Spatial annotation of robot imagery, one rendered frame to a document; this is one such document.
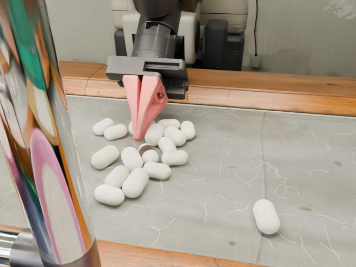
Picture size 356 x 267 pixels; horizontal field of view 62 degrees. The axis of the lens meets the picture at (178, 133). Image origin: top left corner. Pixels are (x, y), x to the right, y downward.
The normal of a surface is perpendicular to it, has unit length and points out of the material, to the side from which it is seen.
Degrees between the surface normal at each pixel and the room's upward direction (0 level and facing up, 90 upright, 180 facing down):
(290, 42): 90
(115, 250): 0
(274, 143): 0
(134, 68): 42
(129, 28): 98
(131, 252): 0
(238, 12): 90
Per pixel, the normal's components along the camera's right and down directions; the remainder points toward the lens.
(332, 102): -0.13, -0.25
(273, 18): -0.19, 0.50
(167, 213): 0.00, -0.86
